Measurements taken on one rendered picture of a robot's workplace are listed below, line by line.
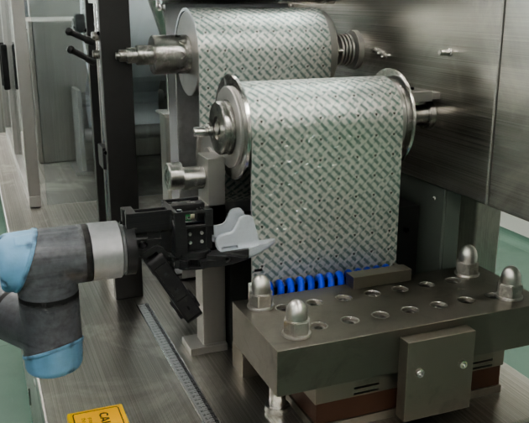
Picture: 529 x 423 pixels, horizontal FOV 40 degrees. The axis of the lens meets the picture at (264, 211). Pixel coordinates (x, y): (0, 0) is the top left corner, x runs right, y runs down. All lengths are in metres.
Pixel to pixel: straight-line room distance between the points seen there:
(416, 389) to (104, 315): 0.58
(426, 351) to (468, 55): 0.43
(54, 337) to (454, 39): 0.70
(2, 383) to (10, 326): 2.08
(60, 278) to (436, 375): 0.48
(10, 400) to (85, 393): 1.89
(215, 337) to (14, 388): 1.94
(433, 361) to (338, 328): 0.13
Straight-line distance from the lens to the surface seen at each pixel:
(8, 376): 3.13
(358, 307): 0.99
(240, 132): 0.99
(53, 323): 0.96
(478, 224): 1.39
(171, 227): 0.97
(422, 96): 1.15
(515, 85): 1.03
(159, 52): 1.23
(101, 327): 1.26
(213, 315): 1.14
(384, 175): 1.09
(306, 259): 1.07
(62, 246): 0.93
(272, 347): 0.88
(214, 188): 1.07
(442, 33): 1.16
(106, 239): 0.94
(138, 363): 1.14
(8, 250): 0.93
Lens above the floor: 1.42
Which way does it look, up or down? 16 degrees down
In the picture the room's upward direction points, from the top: straight up
